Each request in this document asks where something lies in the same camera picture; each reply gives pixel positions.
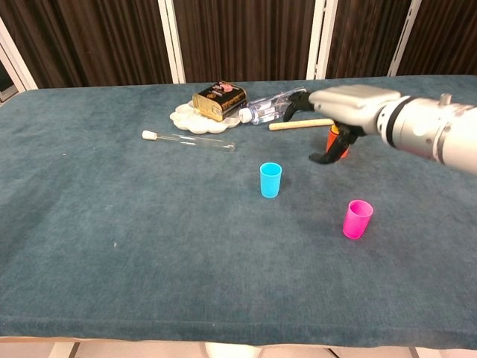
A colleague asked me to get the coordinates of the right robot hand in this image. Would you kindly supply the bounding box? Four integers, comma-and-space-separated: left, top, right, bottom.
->
282, 84, 402, 165

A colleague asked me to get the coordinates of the glass test tube white stopper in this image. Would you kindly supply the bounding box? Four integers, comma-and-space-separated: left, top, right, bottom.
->
142, 129, 236, 152

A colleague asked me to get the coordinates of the wooden stick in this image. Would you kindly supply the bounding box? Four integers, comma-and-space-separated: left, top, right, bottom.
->
268, 118, 335, 132

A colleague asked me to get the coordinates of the teal table cloth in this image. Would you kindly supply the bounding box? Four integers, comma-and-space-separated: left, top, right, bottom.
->
0, 74, 477, 350

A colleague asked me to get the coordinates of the clear plastic water bottle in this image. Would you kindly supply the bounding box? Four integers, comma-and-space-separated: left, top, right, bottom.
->
238, 87, 310, 126

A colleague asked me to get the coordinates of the white flower-shaped palette dish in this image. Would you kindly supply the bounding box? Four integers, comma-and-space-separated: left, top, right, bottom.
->
169, 102, 241, 134

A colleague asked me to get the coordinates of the pink plastic cup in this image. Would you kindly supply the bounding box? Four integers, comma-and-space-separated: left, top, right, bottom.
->
342, 199, 374, 240

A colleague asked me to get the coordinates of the dark brown partition panel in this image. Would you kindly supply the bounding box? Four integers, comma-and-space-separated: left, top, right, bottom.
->
0, 0, 186, 90
307, 0, 422, 80
158, 0, 338, 85
387, 0, 477, 78

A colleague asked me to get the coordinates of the orange plastic cup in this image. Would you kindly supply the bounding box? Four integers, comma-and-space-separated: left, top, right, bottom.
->
326, 126, 351, 160

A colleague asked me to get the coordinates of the light blue plastic cup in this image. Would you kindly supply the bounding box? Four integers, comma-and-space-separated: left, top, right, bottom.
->
259, 162, 283, 199

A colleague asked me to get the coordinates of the black and gold tin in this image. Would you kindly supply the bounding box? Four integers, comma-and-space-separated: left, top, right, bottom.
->
192, 81, 249, 122

